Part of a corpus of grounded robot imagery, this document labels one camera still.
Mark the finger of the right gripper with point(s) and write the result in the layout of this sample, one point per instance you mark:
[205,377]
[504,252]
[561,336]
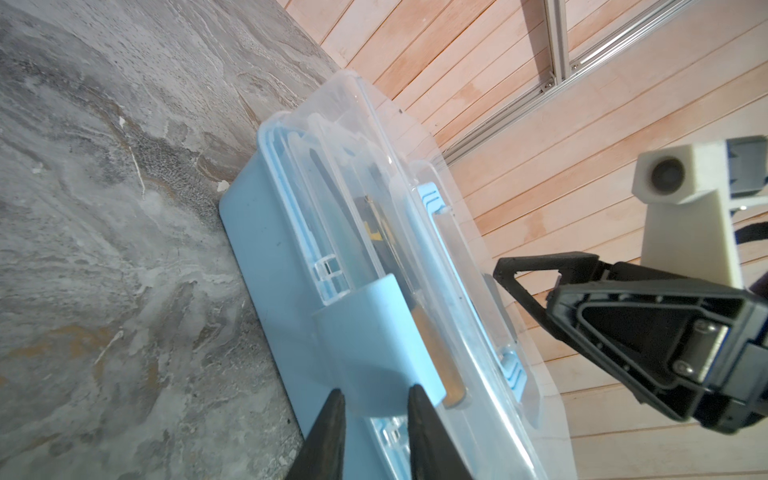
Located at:
[521,285]
[631,330]

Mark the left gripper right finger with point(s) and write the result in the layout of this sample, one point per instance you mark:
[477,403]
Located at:
[433,456]

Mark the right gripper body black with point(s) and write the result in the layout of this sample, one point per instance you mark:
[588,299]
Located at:
[723,363]

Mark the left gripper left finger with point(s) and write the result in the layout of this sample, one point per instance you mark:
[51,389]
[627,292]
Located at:
[322,454]

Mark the blue plastic tool box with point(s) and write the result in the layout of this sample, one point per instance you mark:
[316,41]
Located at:
[333,318]

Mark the yellow black utility knife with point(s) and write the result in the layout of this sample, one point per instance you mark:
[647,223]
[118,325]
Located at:
[384,244]

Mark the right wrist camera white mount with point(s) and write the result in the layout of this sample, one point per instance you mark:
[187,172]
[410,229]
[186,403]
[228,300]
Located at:
[691,192]

